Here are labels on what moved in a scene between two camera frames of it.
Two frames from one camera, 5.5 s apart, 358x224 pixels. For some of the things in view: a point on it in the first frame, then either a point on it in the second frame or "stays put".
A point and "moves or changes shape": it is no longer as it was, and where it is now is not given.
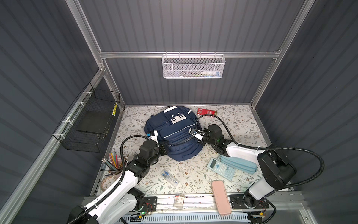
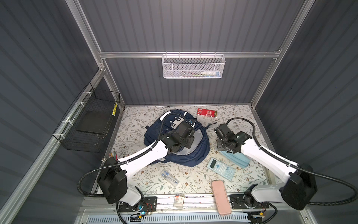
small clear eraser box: x=178 y=200 stays put
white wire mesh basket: x=193 y=66 stays put
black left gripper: x=162 y=147 → x=191 y=139
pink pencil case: x=222 y=200 stays put
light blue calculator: x=221 y=168 stays put
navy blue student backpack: x=172 y=125 moves or changes shape
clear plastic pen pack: x=169 y=178 stays put
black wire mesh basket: x=84 y=129 stays put
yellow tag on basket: x=114 y=110 stays put
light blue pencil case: x=242 y=165 moves or changes shape
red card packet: x=203 y=111 stays put
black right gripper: x=206 y=130 → x=218 y=145
